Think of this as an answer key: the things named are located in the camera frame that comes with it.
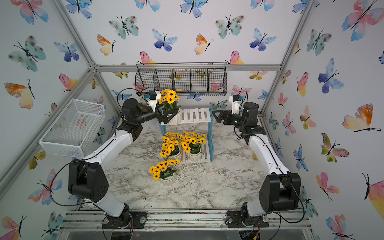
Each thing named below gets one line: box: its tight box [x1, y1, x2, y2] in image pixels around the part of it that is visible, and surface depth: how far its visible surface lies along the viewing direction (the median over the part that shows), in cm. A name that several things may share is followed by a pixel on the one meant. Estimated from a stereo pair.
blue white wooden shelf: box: [159, 106, 214, 163], surface depth 90 cm
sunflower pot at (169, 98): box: [157, 89, 183, 125], surface depth 70 cm
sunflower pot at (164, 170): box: [149, 159, 181, 182], surface depth 80 cm
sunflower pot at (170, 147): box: [160, 132, 181, 159], surface depth 85 cm
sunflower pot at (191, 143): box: [179, 131, 207, 161], surface depth 89 cm
